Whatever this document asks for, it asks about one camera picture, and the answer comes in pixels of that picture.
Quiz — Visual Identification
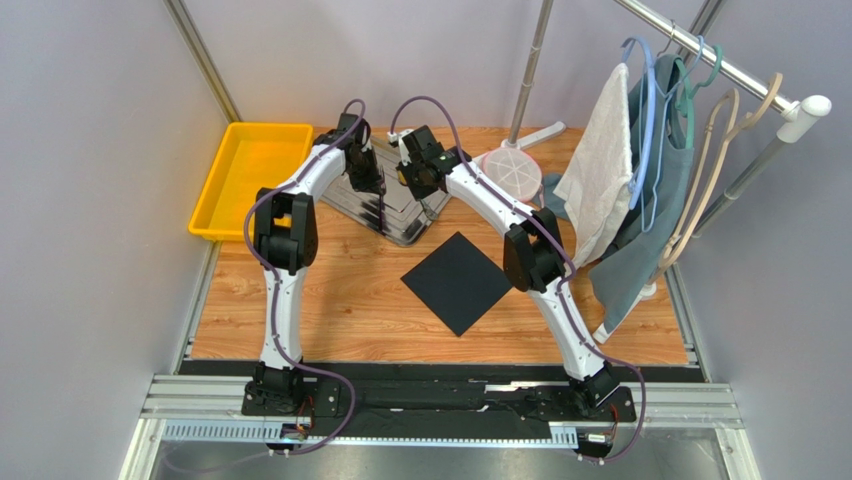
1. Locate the black paper napkin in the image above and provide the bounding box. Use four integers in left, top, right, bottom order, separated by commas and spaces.
401, 232, 511, 337

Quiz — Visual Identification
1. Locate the green clothes hanger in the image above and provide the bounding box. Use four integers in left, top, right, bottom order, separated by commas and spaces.
674, 44, 724, 149

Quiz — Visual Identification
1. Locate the teal grey garment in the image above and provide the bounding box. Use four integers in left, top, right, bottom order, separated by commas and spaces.
543, 54, 694, 343

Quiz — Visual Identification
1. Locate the metal clothes rack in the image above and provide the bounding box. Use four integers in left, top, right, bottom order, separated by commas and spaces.
459, 0, 833, 345

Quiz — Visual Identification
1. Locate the purple iridescent fork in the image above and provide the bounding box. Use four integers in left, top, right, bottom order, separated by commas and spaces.
377, 194, 386, 235

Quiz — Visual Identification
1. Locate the beige clothes hanger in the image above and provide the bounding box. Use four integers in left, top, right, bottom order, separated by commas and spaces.
665, 71, 785, 268
657, 89, 741, 274

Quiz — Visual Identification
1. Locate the yellow plastic bin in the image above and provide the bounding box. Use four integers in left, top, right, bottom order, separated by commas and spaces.
188, 122, 314, 242

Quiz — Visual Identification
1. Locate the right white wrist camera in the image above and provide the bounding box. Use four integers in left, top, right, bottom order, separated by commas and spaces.
387, 129, 413, 165

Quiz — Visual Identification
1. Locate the white towel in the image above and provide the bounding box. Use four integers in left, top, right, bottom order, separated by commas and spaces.
554, 63, 633, 267

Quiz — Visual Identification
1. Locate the silver metal tray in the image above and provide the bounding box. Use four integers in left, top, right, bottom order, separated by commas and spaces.
321, 137, 450, 247

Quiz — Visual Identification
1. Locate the pink white round container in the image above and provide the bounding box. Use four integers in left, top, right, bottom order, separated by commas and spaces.
479, 147, 543, 202

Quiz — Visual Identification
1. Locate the blue clothes hanger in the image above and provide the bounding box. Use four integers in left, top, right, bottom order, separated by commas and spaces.
622, 36, 697, 233

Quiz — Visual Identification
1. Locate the gold iridescent spoon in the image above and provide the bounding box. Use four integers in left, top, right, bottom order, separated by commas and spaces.
421, 199, 440, 222

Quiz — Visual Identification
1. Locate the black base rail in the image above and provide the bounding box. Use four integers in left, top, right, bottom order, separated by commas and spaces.
177, 360, 705, 440

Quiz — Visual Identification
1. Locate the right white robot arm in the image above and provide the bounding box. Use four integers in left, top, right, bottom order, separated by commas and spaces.
387, 126, 620, 417

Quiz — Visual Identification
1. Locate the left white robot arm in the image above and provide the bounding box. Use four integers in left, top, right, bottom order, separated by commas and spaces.
242, 113, 384, 416

